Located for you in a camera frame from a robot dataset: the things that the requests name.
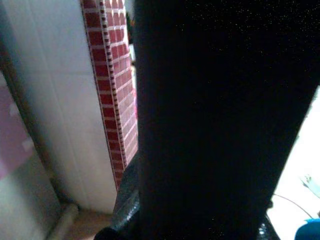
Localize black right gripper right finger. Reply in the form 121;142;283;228
256;199;279;240

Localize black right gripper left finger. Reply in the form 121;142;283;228
94;155;141;240

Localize blue plastic object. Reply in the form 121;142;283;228
294;217;320;240

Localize grey litter scrap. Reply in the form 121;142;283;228
299;173;317;190

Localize pink patterned door panel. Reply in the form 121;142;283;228
0;71;36;179

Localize thin dark cable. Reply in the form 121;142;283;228
272;193;320;219

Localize brown wooden door frame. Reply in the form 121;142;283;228
0;41;77;210

